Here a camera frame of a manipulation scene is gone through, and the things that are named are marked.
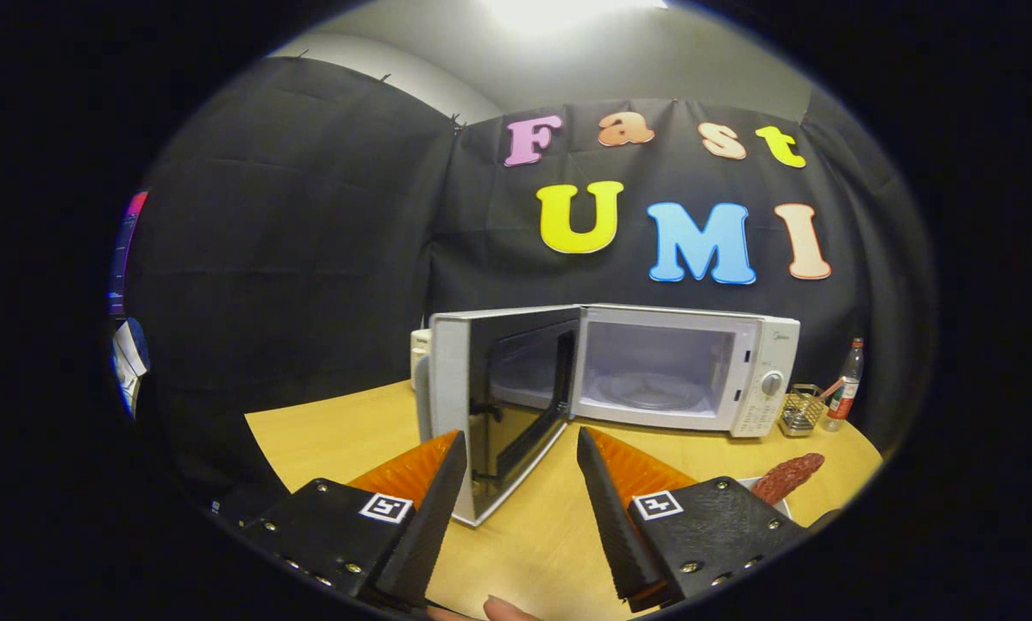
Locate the clear plastic water bottle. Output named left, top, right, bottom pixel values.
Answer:
left=823, top=337, right=866, bottom=432

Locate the small white ribbed tray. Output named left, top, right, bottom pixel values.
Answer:
left=735, top=477, right=794, bottom=518

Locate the red dried sausage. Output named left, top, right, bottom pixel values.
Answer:
left=750, top=453, right=826, bottom=507

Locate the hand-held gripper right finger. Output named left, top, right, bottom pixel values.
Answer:
left=576, top=425, right=814, bottom=613

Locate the white toaster oven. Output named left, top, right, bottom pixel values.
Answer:
left=412, top=302, right=801, bottom=529

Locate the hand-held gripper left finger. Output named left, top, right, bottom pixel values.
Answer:
left=240, top=430, right=469, bottom=609

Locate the cream toaster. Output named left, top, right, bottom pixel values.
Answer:
left=410, top=329, right=433, bottom=393

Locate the metal wire basket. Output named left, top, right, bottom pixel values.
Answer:
left=779, top=384, right=827, bottom=438

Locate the white and blue cloth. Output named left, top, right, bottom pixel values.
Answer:
left=112, top=317, right=151, bottom=415

